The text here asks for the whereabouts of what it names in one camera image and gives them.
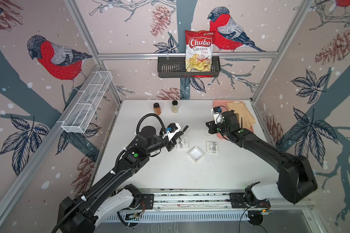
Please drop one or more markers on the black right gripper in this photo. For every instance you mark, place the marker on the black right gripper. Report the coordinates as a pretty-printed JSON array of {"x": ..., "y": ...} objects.
[{"x": 211, "y": 127}]

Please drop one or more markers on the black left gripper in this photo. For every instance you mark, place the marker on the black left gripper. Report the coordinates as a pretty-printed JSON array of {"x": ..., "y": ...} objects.
[{"x": 172, "y": 142}]

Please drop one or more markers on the white lift-off box lid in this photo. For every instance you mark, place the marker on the white lift-off box lid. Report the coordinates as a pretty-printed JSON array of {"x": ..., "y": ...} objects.
[{"x": 212, "y": 147}]

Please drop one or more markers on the white jewelry box base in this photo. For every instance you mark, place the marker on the white jewelry box base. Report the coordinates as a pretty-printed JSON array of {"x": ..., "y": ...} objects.
[{"x": 196, "y": 154}]

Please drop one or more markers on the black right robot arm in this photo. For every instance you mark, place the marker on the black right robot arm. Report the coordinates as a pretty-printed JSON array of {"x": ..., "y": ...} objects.
[{"x": 296, "y": 179}]

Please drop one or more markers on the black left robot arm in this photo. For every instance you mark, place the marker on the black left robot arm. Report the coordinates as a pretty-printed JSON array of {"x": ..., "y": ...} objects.
[{"x": 88, "y": 210}]

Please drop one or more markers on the middle white jewelry box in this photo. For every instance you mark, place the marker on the middle white jewelry box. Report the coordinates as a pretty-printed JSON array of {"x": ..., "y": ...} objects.
[{"x": 182, "y": 142}]

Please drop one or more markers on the pale spice jar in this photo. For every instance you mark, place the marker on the pale spice jar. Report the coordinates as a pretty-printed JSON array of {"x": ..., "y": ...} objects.
[{"x": 175, "y": 107}]

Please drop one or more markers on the pink plastic tray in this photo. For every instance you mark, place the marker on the pink plastic tray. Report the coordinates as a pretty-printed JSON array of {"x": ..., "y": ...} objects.
[{"x": 222, "y": 104}]

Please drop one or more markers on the beige folded cloth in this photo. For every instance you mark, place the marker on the beige folded cloth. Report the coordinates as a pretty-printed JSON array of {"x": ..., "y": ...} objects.
[{"x": 242, "y": 111}]

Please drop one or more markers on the orange spice jar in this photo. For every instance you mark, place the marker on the orange spice jar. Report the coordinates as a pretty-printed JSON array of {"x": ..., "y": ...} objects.
[{"x": 157, "y": 109}]

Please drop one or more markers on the Chuba cassava chips bag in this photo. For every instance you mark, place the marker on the Chuba cassava chips bag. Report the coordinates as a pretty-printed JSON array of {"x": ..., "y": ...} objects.
[{"x": 199, "y": 50}]

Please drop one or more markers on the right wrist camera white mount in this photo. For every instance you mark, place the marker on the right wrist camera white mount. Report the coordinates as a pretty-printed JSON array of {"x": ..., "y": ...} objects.
[{"x": 217, "y": 114}]

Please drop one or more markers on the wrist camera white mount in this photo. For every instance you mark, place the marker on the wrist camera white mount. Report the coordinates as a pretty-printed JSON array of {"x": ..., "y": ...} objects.
[
  {"x": 217, "y": 114},
  {"x": 172, "y": 129}
]

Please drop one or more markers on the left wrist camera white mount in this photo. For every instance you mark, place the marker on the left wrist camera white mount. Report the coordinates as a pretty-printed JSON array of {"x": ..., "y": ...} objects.
[{"x": 172, "y": 129}]

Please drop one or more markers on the black wire wall basket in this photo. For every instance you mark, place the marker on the black wire wall basket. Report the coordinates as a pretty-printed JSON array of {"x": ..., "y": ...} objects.
[{"x": 174, "y": 67}]

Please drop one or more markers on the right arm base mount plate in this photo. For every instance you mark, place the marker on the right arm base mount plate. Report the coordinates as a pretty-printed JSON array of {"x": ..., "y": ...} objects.
[{"x": 241, "y": 200}]

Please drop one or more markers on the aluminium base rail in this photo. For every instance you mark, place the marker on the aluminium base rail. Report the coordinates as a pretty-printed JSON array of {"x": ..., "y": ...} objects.
[{"x": 168, "y": 200}]

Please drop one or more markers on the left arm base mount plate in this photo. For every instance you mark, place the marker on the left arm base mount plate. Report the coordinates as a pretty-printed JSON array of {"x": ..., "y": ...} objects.
[{"x": 142, "y": 202}]

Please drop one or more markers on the white wire mesh shelf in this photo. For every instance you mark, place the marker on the white wire mesh shelf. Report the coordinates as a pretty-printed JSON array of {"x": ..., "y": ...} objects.
[{"x": 82, "y": 113}]

